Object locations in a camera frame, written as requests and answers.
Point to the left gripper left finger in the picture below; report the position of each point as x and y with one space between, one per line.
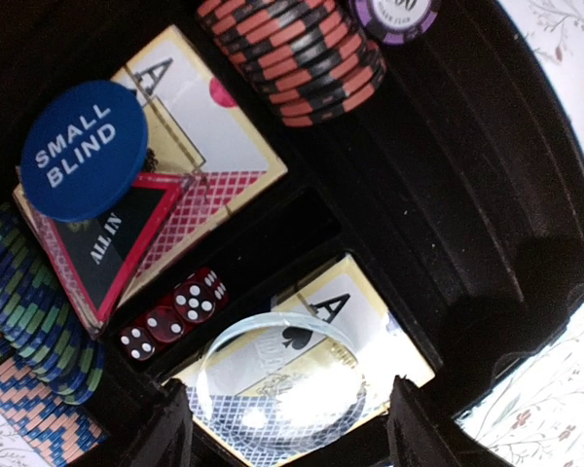
166 438

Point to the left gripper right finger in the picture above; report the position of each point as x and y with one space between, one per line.
420 434

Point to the blue playing card box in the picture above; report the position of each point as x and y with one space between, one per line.
340 294

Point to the red dice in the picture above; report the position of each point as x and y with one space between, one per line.
190 303

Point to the black poker case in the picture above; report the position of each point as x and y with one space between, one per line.
458 186

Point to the blue orange chip stack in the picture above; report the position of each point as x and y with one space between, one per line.
59 432

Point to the green chip stack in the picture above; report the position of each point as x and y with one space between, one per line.
37 322

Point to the black all in triangle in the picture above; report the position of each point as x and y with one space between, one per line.
96 259

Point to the blue small blind button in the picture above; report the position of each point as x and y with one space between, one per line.
83 152

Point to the card deck in case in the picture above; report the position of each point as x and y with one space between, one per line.
196 129

